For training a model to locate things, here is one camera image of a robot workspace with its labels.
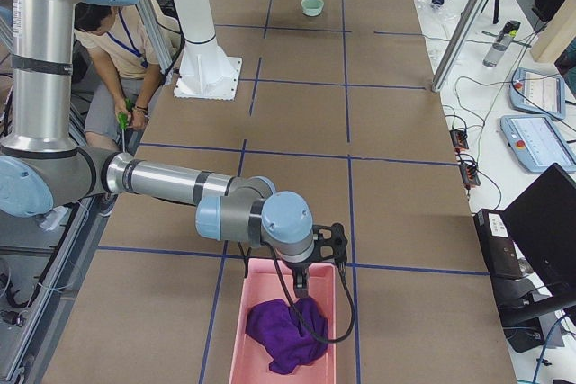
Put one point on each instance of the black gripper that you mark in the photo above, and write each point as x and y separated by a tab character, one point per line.
299	272

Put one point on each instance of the purple cloth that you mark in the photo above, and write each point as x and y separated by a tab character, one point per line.
276	326

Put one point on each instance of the light green bowl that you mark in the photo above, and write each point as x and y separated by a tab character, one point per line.
312	8

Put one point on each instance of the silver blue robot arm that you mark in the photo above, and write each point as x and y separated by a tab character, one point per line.
83	70

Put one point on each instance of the pink plastic bin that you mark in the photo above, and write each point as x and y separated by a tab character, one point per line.
250	361

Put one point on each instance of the black monitor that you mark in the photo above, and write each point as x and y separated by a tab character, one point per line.
541	221

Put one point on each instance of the seated person beige shirt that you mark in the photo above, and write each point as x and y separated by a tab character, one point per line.
124	58

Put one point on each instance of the teach pendant near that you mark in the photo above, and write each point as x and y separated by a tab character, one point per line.
537	143

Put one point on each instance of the teach pendant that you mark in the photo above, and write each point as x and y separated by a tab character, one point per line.
535	92
537	143

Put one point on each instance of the teach pendant far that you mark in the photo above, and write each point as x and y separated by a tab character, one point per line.
535	92

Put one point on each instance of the clear water bottle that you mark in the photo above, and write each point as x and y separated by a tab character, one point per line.
501	43

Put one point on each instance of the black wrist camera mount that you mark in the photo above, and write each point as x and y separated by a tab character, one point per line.
329	244

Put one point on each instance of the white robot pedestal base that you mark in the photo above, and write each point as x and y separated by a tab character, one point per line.
205	71

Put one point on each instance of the aluminium frame post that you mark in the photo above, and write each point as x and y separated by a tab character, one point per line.
455	45

